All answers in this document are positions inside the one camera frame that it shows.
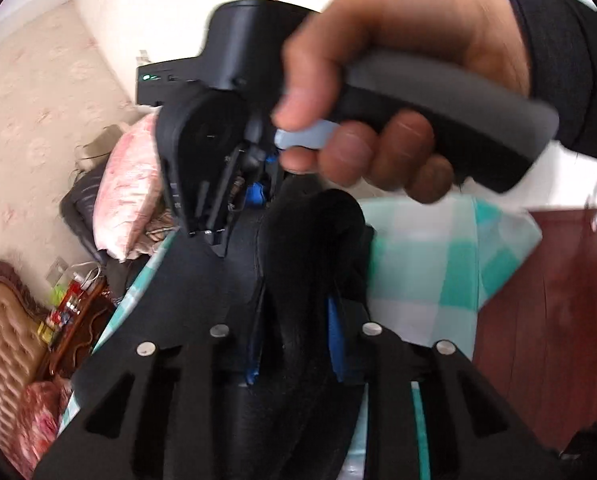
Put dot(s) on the black pants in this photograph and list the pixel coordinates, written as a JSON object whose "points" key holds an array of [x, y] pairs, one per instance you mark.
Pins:
{"points": [[303, 260]]}

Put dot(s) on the beige plaid blanket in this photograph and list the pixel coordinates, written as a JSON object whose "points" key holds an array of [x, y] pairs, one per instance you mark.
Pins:
{"points": [[156, 227]]}

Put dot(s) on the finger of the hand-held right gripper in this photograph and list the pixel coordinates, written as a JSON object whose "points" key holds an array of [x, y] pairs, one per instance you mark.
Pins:
{"points": [[254, 195]]}

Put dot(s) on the tufted carved wooden headboard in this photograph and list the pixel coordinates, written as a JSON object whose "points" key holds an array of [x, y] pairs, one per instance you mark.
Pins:
{"points": [[3, 340]]}

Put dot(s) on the small yellow box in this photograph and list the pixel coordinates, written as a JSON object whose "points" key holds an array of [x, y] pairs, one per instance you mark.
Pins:
{"points": [[44, 330]]}

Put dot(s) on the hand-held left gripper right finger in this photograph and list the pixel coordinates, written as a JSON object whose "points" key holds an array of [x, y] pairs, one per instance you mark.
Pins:
{"points": [[336, 345]]}

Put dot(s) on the red floral bedding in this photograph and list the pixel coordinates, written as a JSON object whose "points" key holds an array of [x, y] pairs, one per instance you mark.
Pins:
{"points": [[38, 420]]}

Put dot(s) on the wooden nightstand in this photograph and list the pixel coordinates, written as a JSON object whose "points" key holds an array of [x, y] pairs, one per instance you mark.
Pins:
{"points": [[78, 332]]}

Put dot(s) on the wall socket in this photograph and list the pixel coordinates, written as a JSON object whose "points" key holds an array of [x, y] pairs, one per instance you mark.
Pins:
{"points": [[57, 267]]}

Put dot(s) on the red jar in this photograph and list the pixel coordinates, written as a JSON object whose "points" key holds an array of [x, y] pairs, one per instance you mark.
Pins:
{"points": [[72, 297]]}

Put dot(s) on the person's right forearm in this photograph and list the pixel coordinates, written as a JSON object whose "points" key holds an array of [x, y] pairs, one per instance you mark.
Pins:
{"points": [[563, 50]]}

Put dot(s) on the person's right hand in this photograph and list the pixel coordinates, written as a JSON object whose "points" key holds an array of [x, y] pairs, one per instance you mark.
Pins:
{"points": [[403, 25]]}

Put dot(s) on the green white checked tablecloth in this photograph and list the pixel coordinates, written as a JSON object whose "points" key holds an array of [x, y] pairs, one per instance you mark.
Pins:
{"points": [[428, 260]]}

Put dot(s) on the small red blue item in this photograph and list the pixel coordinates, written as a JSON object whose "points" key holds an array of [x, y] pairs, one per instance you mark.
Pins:
{"points": [[57, 317]]}

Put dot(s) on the large pink floral pillow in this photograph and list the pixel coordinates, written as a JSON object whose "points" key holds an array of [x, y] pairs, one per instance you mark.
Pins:
{"points": [[123, 185]]}

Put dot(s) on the green plastic item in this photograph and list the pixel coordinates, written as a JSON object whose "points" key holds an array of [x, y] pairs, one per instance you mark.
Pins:
{"points": [[59, 291]]}

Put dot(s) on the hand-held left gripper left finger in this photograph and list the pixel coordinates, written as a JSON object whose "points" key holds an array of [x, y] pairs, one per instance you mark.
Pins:
{"points": [[252, 360]]}

